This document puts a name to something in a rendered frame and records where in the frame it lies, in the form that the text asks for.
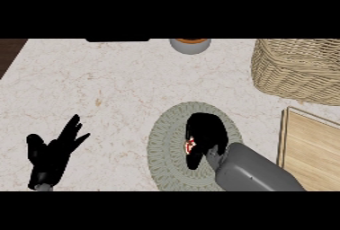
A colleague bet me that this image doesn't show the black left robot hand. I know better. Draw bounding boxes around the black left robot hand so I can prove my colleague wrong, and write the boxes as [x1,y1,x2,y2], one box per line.
[25,113,91,191]

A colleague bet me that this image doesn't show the tan wicker basket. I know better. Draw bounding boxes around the tan wicker basket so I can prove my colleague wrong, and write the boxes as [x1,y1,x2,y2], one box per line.
[250,39,340,107]

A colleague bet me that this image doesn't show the pale wooden cutting board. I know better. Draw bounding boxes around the pale wooden cutting board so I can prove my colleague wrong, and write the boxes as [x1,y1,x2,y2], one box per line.
[276,106,340,192]

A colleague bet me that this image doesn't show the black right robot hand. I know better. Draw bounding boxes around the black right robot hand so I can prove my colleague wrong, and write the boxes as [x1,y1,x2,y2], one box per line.
[185,112,230,171]

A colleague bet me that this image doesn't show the grey pot with orange contents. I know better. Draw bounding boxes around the grey pot with orange contents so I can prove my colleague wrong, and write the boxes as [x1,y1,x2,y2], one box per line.
[168,39,213,56]

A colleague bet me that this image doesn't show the black flat appliance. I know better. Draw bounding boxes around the black flat appliance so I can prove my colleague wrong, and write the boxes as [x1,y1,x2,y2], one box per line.
[84,39,151,43]

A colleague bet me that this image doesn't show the red and white cupcake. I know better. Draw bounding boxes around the red and white cupcake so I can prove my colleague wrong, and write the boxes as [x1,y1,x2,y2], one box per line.
[183,136,198,155]

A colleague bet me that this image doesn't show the round grey woven placemat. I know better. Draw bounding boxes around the round grey woven placemat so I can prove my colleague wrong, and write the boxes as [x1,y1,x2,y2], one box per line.
[146,101,244,192]

